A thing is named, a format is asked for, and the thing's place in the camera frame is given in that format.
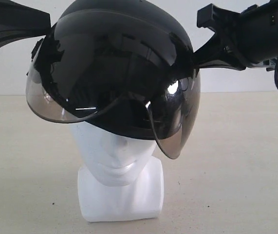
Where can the black helmet with tinted visor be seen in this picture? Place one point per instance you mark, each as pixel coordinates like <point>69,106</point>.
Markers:
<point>125,66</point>

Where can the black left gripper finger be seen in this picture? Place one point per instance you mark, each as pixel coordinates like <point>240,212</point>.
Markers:
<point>18,19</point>
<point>7,37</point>

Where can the white mannequin head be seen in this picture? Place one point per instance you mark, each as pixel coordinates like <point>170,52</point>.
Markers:
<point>120,179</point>

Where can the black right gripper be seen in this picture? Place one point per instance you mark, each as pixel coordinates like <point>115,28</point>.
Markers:
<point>256,32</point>

